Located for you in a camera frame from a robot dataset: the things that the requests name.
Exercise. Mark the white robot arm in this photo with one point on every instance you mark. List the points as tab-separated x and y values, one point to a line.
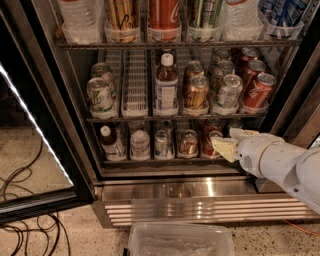
294	169

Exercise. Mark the green white can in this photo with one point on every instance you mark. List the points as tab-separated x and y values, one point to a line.
104	71
99	94

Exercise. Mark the front silver can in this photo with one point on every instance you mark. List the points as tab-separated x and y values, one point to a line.
229	91

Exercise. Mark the red can bottom shelf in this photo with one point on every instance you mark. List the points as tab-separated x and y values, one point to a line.
208	149

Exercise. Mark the clear plastic bin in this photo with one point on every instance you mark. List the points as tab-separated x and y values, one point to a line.
177	239

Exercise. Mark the front green white can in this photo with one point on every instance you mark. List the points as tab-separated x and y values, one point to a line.
99	94

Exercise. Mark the gold can bottom shelf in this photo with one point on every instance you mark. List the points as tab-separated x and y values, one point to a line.
189	142

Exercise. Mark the brown tea bottle bottom shelf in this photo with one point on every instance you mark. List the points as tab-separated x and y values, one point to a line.
112	144

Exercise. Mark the top shelf green can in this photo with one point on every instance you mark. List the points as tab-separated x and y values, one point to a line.
203	20

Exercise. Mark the clear water bottle bottom shelf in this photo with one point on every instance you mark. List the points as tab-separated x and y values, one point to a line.
140	146

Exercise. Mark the front gold can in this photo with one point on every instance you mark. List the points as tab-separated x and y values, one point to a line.
196	93

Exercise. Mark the top shelf right water bottle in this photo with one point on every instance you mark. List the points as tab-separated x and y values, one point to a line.
240	20

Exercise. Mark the rear gold can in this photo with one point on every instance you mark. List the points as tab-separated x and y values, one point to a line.
194	67

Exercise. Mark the rear silver can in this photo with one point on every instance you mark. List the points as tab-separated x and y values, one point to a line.
219	55

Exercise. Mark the brown tea bottle middle shelf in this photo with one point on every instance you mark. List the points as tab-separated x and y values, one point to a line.
166	84

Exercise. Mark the top shelf left water bottle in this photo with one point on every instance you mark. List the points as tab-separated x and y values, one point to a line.
80	21

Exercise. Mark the silver blue can bottom shelf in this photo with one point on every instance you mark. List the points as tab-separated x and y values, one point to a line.
163	147

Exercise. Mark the top shelf red coke can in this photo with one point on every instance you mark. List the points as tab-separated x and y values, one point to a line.
164	19

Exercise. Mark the stainless steel fridge body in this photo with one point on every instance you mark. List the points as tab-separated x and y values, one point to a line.
189	188

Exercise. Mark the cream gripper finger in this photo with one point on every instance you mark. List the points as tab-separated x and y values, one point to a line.
226	147
239	134

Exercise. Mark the open glass fridge door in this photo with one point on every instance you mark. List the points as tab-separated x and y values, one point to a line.
44	166

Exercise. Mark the brown tea bottle shelf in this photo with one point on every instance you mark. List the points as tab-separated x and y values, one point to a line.
112	144
166	84

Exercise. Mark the top shelf blue can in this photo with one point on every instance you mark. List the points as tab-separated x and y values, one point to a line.
283	17

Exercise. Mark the top shelf gold can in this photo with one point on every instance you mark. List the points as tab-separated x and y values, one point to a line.
122	24

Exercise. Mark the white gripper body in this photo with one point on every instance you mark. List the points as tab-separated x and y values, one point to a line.
250	154

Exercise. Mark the rear green white can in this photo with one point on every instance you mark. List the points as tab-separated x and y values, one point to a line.
104	71

